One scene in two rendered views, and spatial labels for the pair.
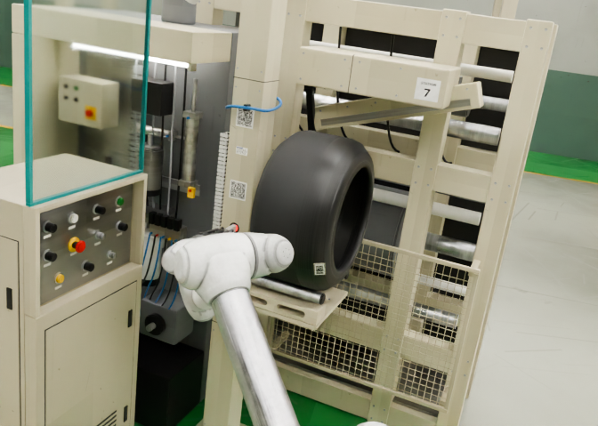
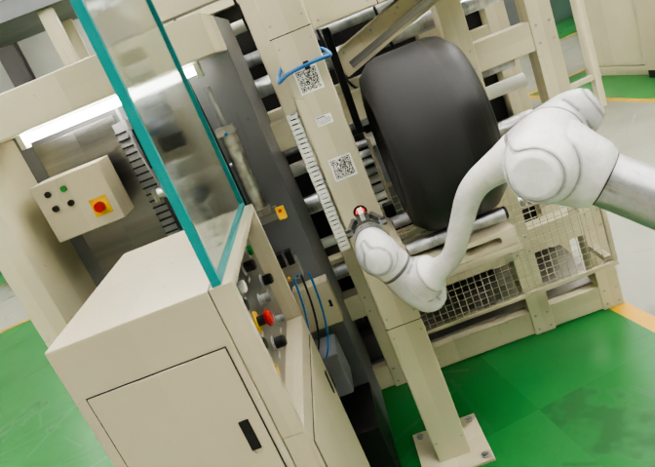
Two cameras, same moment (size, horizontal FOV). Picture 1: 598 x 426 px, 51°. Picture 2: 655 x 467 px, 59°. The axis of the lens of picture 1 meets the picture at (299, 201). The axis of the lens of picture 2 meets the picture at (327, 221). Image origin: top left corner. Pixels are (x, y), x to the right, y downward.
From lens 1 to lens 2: 118 cm
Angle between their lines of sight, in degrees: 17
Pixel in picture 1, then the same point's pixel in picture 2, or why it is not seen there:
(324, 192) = (470, 84)
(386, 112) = (414, 10)
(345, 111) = (370, 36)
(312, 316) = (511, 234)
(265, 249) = (579, 107)
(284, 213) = (443, 133)
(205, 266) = (573, 149)
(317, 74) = (333, 4)
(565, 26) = not seen: outside the picture
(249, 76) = (288, 27)
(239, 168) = (332, 140)
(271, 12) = not seen: outside the picture
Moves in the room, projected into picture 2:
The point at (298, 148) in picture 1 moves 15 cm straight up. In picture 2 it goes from (398, 65) to (381, 15)
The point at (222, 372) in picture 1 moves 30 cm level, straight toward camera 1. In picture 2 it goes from (427, 374) to (487, 408)
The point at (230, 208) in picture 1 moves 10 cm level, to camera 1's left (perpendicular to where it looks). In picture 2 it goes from (345, 193) to (318, 207)
